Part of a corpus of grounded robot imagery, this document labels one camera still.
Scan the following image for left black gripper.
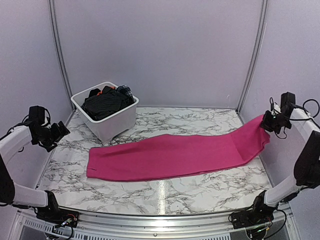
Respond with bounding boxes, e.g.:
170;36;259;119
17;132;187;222
34;121;70;153

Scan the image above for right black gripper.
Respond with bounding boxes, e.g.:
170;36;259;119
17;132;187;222
259;110;291;134

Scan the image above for magenta pink trousers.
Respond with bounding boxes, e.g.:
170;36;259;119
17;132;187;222
86;116;270;182

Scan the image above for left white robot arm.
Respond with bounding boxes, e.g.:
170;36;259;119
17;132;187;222
0;120;70;223

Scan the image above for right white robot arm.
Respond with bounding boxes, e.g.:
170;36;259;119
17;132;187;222
247;103;320;224

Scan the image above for black striped garment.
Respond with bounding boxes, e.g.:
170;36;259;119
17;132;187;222
81;86;134;121

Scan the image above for plaid grey garment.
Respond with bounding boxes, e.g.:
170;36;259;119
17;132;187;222
116;85;133;99

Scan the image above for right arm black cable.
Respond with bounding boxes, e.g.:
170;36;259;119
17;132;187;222
268;97;320;138

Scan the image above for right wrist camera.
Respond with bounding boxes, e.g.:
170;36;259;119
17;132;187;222
280;92;296;112

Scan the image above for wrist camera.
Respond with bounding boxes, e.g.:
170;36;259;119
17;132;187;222
280;92;296;112
28;105;51;125

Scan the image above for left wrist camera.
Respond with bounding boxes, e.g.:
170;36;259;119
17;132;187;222
28;105;51;125

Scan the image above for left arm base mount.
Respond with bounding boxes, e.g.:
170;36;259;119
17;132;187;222
34;206;80;228

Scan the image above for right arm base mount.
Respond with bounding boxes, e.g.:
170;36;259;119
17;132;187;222
228;209;274;229

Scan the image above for aluminium front rail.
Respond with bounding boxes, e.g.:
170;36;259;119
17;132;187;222
14;199;301;240

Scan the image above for right aluminium wall post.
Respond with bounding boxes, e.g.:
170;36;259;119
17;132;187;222
236;0;269;114

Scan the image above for aluminium wall post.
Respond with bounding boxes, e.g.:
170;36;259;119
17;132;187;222
236;0;269;114
48;0;76;111

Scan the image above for left aluminium wall post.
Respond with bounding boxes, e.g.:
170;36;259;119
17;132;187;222
48;0;76;111

